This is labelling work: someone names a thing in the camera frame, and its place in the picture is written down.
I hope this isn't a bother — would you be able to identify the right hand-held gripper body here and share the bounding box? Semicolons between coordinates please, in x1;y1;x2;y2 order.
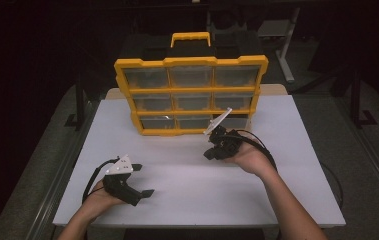
203;107;245;162

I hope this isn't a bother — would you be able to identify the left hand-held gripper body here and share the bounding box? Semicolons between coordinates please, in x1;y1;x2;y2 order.
102;154;143;207

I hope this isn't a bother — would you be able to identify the clear plastic pulled drawer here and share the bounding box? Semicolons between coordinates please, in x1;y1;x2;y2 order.
212;114;251;132

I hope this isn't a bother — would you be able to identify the yellow black drawer organizer cabinet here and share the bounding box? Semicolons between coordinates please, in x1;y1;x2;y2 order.
114;31;270;137

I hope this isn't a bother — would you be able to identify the person's left hand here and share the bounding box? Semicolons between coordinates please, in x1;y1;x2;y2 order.
86;179;127;213

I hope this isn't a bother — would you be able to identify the person's right hand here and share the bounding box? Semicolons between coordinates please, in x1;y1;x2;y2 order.
224;137;279;178

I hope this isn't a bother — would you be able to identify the set of clear plastic drawers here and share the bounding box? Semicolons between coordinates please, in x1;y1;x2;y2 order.
123;66;261;130

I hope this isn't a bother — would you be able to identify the black metal stand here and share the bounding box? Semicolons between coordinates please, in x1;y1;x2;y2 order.
64;78;89;130
347;64;379;129

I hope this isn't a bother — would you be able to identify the white metal stand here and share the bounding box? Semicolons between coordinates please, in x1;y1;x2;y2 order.
256;7;302;84

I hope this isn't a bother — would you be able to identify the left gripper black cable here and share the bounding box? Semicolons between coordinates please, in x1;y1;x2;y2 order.
81;157;121;205

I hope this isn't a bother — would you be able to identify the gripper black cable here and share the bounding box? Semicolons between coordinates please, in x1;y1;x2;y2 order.
81;157;121;205
230;128;345;211

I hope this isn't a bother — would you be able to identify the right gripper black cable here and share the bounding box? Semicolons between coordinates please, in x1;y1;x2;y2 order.
230;128;345;211

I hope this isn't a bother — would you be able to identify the grey metal floor rail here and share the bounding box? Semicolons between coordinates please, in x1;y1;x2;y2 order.
338;96;379;209
31;99;100;240

